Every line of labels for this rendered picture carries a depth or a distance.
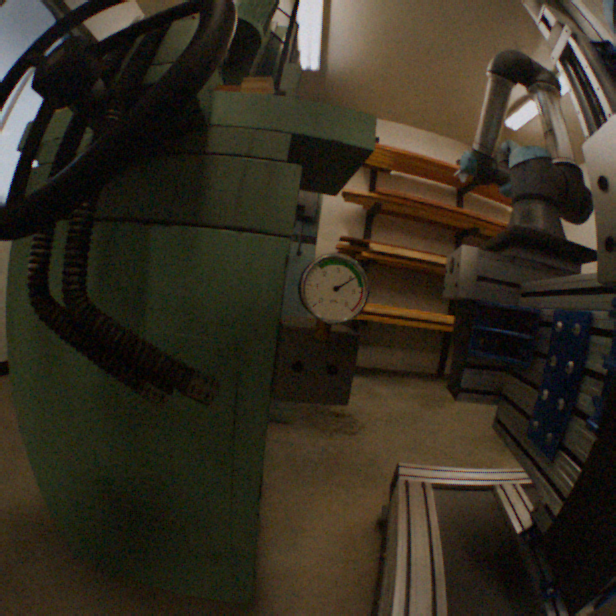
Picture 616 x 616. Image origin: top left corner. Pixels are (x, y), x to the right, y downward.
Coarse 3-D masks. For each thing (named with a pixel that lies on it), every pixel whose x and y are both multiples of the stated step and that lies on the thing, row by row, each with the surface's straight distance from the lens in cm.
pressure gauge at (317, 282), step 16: (336, 256) 26; (304, 272) 26; (320, 272) 26; (336, 272) 26; (352, 272) 27; (304, 288) 26; (320, 288) 26; (352, 288) 27; (368, 288) 27; (304, 304) 26; (320, 304) 26; (336, 304) 26; (352, 304) 27; (320, 320) 26; (336, 320) 26; (320, 336) 28
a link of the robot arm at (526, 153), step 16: (512, 160) 71; (528, 160) 68; (544, 160) 70; (512, 176) 70; (528, 176) 66; (544, 176) 67; (560, 176) 72; (512, 192) 69; (528, 192) 65; (544, 192) 65; (560, 192) 71; (560, 208) 74
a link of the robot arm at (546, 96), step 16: (528, 80) 98; (544, 80) 98; (528, 96) 101; (544, 96) 95; (560, 96) 105; (544, 112) 92; (560, 112) 93; (544, 128) 90; (560, 128) 88; (560, 144) 85; (560, 160) 80; (576, 176) 79; (576, 192) 76; (576, 208) 77; (592, 208) 82; (576, 224) 83
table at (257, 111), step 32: (224, 96) 41; (256, 96) 40; (64, 128) 52; (256, 128) 37; (288, 128) 37; (320, 128) 38; (352, 128) 39; (288, 160) 44; (320, 160) 43; (352, 160) 41; (320, 192) 56
